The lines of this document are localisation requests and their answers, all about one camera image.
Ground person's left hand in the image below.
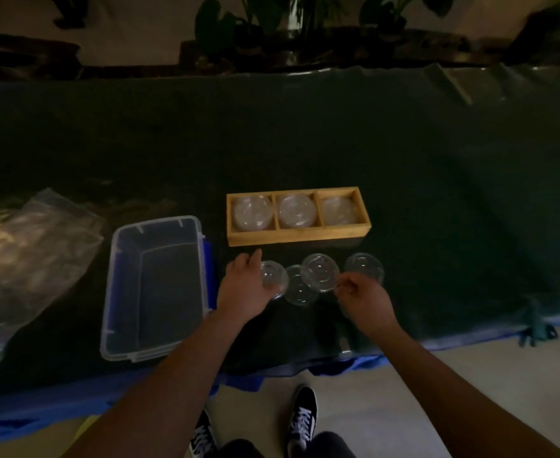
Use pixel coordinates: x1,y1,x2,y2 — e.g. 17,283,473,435
215,249,274,325

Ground person's right hand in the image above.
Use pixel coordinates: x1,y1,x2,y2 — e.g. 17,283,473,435
333,273,398,337

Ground clear round plastic lid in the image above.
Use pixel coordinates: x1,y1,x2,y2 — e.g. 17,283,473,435
260,260,289,300
301,253,341,294
344,253,385,287
284,264,320,308

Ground person's left forearm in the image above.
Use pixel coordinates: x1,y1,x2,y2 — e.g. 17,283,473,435
63,314,254,458

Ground person's right forearm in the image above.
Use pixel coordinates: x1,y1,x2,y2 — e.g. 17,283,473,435
363,324,560,458

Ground stack of clear lids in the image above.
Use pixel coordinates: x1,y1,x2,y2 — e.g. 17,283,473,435
320,197,360,226
233,196,275,231
277,194,316,229

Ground blue bin lid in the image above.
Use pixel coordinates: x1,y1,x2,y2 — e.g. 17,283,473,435
201,236,214,314

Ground wooden three-compartment tray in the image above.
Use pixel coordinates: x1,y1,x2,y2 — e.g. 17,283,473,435
226,187,372,247

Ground clear plastic storage bin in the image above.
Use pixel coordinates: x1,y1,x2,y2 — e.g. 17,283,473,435
100,215,210,362

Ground dark green tablecloth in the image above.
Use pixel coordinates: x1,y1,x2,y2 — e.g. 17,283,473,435
0,63,560,396

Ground person's right black shoe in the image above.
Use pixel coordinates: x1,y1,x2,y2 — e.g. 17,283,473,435
287,385,319,455

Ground person's black shoe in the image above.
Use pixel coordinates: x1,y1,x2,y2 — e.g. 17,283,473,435
287,385,319,455
188,409,219,458

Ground person's dark trousers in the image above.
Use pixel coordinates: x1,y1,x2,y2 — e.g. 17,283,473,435
218,431,358,458

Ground person's left black shoe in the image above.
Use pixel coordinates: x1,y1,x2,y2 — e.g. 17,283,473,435
188,409,219,458

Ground green clamp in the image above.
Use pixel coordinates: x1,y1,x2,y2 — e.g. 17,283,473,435
520,299,559,348

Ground clear plastic bag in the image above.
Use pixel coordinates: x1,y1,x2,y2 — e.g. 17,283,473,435
0,188,105,387

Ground potted green plants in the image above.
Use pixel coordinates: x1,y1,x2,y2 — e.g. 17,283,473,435
193,0,456,68

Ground blue tarp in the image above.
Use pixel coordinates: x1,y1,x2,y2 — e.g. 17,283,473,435
0,295,560,449

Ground dark wooden furniture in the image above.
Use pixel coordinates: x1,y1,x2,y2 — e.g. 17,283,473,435
0,29,84,82

